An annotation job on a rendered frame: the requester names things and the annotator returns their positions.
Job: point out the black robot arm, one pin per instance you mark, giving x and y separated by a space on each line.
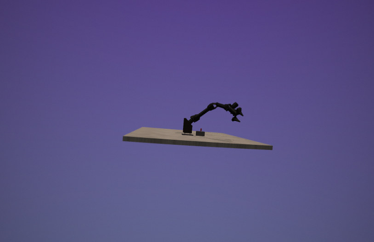
227 107

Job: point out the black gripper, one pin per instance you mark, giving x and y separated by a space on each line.
235 112

